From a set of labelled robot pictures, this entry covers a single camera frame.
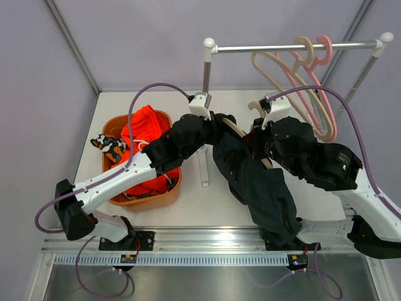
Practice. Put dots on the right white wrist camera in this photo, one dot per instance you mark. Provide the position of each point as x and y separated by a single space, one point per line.
275 110

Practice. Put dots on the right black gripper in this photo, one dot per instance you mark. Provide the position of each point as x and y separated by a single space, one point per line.
254 140

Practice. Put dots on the orange plastic basket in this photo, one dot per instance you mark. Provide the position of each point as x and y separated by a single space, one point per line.
114 127

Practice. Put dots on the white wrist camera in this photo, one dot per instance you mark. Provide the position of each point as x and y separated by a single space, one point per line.
275 110
199 105

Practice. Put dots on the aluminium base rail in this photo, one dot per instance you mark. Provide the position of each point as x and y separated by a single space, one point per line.
177 247

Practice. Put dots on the beige hanger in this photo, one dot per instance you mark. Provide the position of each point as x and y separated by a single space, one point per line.
277 60
248 138

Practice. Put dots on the camouflage patterned shorts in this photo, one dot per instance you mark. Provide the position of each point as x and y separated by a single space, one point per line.
113 148

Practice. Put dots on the orange shorts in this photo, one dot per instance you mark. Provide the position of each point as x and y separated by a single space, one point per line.
146 126

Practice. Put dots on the dark navy shorts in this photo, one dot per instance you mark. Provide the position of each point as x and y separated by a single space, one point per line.
262 190

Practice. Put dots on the pink plastic hanger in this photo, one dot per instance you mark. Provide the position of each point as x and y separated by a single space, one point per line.
317 107

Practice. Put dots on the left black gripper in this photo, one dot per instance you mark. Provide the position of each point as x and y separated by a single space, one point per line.
216 129

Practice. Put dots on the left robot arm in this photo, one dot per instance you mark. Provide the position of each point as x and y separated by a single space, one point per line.
77 204

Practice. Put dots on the metal clothes rack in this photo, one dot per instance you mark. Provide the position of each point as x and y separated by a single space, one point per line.
378 46

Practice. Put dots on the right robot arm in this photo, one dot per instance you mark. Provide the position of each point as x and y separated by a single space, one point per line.
372 228

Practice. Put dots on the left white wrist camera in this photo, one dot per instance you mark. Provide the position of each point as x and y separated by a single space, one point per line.
199 105

